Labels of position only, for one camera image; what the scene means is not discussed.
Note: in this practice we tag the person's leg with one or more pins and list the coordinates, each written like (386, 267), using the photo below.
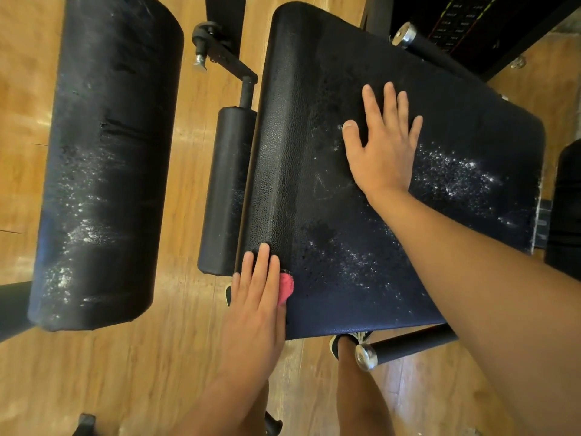
(259, 418)
(361, 399)

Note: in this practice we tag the person's left hand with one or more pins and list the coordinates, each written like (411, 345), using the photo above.
(254, 327)

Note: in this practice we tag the person's right hand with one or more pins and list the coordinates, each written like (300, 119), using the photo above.
(383, 149)

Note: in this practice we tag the person's left leg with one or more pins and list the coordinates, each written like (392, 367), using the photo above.
(259, 418)

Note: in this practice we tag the pink cleaning cloth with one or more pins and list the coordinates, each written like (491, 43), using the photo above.
(286, 288)

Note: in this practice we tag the person's right leg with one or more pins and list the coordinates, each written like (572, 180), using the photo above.
(361, 399)

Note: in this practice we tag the person's right forearm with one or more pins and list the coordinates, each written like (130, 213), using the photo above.
(490, 304)

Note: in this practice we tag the person's right black shoe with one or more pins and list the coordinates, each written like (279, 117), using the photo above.
(343, 340)

